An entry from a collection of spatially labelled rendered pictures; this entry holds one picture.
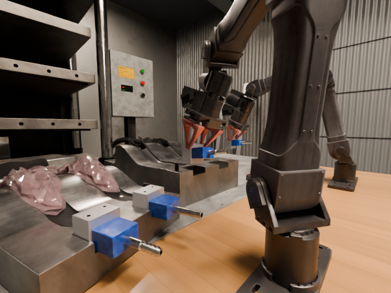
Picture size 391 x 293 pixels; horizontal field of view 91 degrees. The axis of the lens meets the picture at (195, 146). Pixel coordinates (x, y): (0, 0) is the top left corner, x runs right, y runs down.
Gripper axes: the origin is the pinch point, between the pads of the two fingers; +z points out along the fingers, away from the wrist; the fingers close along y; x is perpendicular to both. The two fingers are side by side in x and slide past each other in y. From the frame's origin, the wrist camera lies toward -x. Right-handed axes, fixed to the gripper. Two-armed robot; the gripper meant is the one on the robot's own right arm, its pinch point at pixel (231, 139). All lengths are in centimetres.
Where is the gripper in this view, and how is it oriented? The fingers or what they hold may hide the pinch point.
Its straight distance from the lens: 95.3
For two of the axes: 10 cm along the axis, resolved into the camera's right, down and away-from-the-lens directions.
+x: 7.0, 4.8, -5.3
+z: -3.3, 8.7, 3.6
